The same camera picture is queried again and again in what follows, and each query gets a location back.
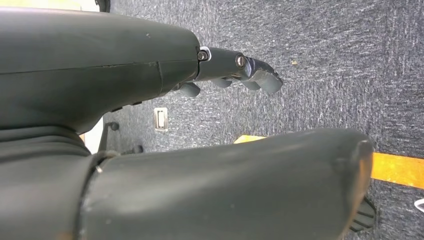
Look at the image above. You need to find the floor socket with white plug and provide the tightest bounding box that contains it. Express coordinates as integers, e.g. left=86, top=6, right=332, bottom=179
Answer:
left=153, top=106, right=169, bottom=133

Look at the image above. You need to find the yellow floor tape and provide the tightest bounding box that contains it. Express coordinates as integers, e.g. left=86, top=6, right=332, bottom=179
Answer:
left=233, top=134, right=424, bottom=190

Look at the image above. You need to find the black metal leg frame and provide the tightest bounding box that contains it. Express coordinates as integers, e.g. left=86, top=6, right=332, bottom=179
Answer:
left=97, top=121, right=144, bottom=156

